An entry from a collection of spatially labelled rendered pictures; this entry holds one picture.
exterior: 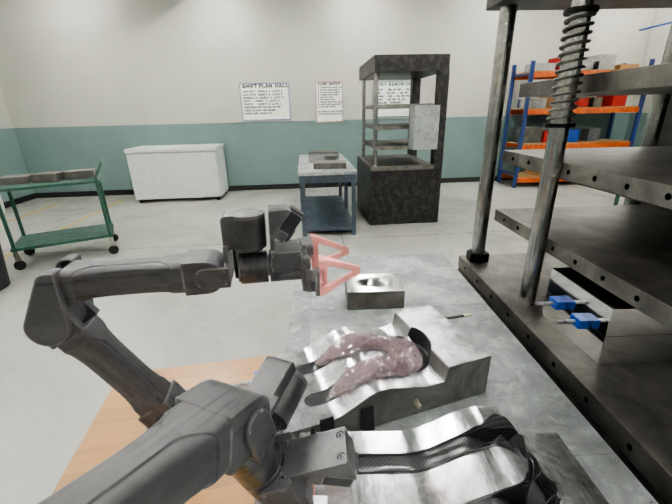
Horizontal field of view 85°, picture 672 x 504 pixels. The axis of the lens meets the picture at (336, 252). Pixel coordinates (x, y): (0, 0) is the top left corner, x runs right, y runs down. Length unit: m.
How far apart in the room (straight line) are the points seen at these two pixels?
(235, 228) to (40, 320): 0.33
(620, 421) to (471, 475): 0.50
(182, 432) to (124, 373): 0.43
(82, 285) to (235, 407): 0.40
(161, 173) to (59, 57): 2.69
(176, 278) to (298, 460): 0.34
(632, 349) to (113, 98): 8.06
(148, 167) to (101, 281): 6.58
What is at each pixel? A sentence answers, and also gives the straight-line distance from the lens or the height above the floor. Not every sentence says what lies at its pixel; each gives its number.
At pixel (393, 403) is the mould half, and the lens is 0.88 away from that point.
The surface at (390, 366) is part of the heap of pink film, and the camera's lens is 0.88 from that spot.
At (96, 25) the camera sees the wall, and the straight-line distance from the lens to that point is 8.40.
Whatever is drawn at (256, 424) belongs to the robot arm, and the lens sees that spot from 0.39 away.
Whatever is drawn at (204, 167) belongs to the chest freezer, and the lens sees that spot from 6.94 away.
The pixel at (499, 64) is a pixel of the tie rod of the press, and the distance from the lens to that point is 1.70.
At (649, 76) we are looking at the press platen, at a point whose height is 1.52.
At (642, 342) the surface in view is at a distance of 1.31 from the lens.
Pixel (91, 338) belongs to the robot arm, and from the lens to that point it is 0.74.
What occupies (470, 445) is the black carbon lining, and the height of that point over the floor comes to 0.92.
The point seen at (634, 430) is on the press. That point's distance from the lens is 1.11.
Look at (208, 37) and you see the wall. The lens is 7.79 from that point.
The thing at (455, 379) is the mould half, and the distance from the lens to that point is 0.94.
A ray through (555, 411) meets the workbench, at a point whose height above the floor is 0.80.
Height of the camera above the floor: 1.45
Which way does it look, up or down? 21 degrees down
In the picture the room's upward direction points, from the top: 1 degrees counter-clockwise
